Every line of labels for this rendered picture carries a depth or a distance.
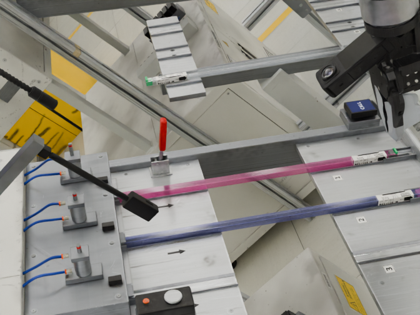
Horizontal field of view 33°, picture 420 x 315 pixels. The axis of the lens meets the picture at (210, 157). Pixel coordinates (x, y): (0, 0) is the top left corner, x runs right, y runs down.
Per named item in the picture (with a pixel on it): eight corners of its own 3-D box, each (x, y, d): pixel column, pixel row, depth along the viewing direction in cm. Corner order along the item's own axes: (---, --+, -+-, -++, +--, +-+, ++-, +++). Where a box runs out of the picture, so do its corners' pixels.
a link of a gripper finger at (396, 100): (408, 130, 101) (402, 80, 96) (398, 134, 101) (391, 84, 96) (394, 112, 105) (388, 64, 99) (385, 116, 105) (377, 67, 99)
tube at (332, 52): (146, 86, 136) (145, 81, 136) (145, 83, 137) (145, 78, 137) (395, 45, 142) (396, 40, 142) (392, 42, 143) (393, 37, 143)
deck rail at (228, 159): (392, 144, 136) (396, 116, 132) (397, 149, 134) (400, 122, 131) (15, 202, 126) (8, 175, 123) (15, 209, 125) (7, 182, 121)
